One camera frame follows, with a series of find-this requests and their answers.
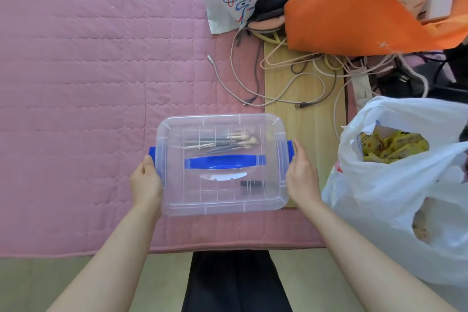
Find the white plastic bag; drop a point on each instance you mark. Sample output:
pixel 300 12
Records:
pixel 384 194

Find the bundle of makeup brushes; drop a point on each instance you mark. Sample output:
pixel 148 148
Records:
pixel 219 140

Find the orange fabric bag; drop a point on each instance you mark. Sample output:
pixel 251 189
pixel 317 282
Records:
pixel 347 12

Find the person's right hand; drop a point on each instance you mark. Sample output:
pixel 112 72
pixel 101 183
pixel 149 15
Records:
pixel 303 180

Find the pink quilted mat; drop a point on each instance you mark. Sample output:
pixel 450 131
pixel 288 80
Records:
pixel 91 103

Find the pile of yellow snack packets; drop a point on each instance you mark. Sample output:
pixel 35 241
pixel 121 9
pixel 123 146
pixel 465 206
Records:
pixel 395 147

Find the white power strip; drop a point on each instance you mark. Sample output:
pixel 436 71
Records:
pixel 360 90

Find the small black case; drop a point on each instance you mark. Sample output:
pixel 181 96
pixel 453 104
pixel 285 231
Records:
pixel 251 184

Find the person's right forearm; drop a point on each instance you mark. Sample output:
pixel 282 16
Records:
pixel 365 260

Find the person's left forearm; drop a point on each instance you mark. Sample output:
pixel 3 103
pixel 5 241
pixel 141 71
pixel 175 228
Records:
pixel 109 260

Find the black device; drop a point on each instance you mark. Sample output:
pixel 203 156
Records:
pixel 453 66

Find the yellow clothes hanger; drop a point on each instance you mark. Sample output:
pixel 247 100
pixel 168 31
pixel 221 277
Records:
pixel 272 39

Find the pink oval pad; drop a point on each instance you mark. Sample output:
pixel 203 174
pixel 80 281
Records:
pixel 267 24

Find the person's black trousers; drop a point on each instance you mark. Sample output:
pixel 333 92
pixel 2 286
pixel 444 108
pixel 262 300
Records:
pixel 237 282

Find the person's left hand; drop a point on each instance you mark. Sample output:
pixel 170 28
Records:
pixel 146 187

